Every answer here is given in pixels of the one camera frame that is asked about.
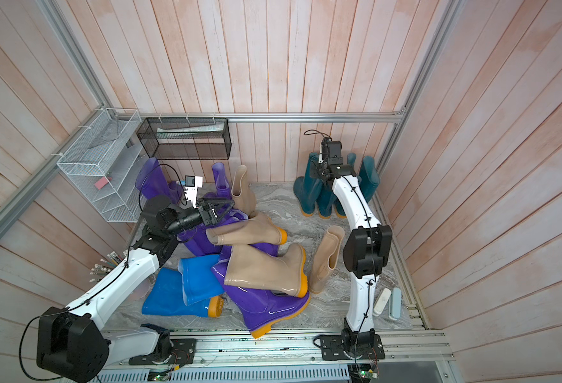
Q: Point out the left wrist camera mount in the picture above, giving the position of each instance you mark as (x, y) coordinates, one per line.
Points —
(191, 186)

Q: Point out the purple boot back centre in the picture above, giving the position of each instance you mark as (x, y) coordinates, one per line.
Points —
(222, 184)

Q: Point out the black wire mesh basket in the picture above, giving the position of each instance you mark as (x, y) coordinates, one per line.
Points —
(182, 138)

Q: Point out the blue boot upper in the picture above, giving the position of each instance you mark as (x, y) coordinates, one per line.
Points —
(198, 281)

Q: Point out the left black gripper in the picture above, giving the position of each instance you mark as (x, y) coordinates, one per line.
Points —
(212, 218)

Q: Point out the pink pencil cup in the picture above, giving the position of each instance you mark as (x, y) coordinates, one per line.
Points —
(108, 268)

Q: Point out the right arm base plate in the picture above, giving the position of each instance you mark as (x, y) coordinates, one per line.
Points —
(365, 347)

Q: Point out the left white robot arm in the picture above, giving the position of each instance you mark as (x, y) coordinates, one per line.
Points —
(70, 340)

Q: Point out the white wire mesh shelf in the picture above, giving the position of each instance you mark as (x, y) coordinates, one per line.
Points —
(105, 146)

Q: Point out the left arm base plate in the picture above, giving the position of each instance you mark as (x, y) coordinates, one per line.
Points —
(167, 351)

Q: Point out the purple boot under pile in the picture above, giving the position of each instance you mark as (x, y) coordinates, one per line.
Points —
(196, 240)

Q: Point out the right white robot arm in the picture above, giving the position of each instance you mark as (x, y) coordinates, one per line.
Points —
(368, 246)

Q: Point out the pink eraser block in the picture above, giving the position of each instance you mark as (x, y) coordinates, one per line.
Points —
(102, 182)

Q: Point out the purple boot standing left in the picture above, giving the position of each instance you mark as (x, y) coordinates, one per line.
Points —
(151, 182)

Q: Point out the aluminium frame rail back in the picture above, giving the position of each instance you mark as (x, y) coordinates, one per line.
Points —
(270, 118)

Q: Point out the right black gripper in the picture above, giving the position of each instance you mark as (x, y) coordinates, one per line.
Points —
(314, 169)

